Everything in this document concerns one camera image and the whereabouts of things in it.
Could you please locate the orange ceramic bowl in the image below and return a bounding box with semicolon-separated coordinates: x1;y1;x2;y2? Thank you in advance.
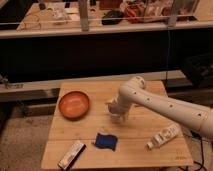
58;91;90;120

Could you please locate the red item on shelf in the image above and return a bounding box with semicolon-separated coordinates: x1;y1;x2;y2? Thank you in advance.
124;3;145;23

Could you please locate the rectangular box with red label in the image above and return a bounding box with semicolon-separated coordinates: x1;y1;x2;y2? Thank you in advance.
58;140;86;171

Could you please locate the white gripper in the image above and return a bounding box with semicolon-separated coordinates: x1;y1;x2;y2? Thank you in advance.
106;97;130;121

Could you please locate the white tube bottle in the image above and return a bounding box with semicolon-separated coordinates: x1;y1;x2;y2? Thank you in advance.
146;124;180;150

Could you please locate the black bag on shelf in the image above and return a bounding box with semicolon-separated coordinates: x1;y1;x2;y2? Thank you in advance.
101;10;124;25

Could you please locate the black cable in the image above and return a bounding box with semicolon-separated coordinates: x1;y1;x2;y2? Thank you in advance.
188;130;208;171

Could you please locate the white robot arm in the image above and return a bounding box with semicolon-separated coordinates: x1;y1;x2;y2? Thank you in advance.
107;76;213;142

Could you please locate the metal shelf post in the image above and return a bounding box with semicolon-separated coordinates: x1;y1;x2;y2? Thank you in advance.
78;0;89;31

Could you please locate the black crate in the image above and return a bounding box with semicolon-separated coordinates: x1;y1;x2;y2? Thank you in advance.
181;53;213;87

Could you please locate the wooden table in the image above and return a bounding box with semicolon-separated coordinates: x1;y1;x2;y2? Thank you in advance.
41;81;193;171

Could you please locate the blue cloth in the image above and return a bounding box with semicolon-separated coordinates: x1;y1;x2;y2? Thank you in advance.
94;133;118;151

